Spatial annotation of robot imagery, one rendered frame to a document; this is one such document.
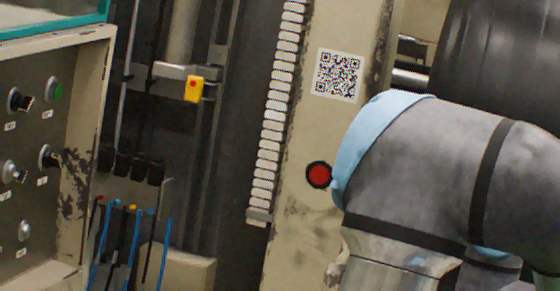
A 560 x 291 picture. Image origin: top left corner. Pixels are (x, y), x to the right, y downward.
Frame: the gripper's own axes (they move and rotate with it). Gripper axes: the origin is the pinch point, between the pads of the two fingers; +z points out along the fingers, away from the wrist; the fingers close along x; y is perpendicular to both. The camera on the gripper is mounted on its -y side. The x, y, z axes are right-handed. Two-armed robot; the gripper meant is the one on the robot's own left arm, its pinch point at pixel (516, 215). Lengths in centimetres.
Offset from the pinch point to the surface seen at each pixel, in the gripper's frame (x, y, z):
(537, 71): 1.4, 20.7, 1.7
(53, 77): 65, 6, -18
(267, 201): 41.9, -9.1, 23.4
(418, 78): 28, 15, 61
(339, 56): 34.3, 16.0, 19.3
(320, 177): 33.8, -3.1, 21.1
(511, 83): 4.9, 18.1, 0.8
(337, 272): 26.0, -15.7, 11.8
